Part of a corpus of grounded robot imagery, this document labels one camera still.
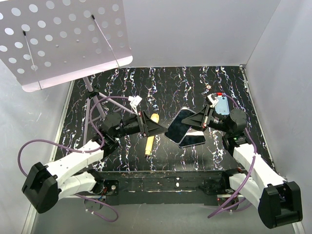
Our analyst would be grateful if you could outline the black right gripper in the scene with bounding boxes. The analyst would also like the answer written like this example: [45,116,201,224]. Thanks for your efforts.
[181,104,232,134]

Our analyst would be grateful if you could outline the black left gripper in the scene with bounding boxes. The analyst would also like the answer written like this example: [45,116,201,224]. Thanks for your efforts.
[113,110,168,139]

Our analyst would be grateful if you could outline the black smartphone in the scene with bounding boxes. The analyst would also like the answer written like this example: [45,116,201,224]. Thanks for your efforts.
[178,131,206,148]

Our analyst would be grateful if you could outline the spare phone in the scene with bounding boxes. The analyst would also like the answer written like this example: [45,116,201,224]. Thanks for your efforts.
[164,107,195,144]

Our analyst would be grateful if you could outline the light blue phone case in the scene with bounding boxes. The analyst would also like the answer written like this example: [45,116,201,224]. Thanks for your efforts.
[215,96,230,116]

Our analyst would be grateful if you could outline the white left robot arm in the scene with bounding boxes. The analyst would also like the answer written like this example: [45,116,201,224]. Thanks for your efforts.
[22,112,168,214]

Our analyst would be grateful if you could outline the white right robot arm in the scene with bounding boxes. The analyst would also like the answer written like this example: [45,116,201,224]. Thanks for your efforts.
[182,105,303,229]

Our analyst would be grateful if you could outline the white music stand tripod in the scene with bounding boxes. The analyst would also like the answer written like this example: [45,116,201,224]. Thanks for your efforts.
[82,77,137,150]

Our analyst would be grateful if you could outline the white perforated music stand desk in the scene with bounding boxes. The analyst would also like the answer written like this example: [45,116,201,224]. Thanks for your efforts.
[0,0,133,92]

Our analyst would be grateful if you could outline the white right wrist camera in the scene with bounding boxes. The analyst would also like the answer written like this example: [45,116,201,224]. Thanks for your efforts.
[205,93,225,108]

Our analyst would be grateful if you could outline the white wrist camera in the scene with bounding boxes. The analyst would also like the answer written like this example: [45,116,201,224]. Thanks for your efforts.
[205,93,225,108]
[128,96,142,114]

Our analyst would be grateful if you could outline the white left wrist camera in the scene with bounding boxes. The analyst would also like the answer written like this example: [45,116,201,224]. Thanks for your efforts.
[128,96,142,114]

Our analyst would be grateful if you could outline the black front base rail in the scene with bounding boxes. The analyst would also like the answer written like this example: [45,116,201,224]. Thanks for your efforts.
[100,170,233,206]

